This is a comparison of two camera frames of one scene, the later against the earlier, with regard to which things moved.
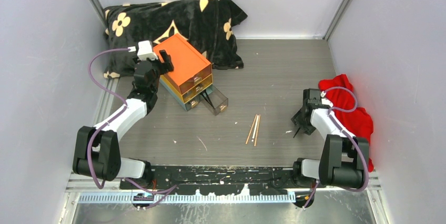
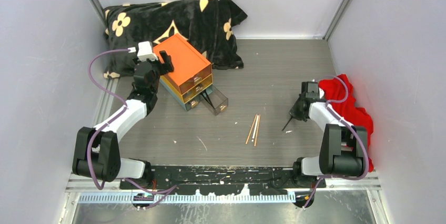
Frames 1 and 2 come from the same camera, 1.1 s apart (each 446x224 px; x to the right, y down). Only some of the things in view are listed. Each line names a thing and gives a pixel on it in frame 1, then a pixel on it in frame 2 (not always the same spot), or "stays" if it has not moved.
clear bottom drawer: [214, 99] stays
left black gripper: [166, 68] stays
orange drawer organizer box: [192, 72] stays
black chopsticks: [296, 132] -> [287, 122]
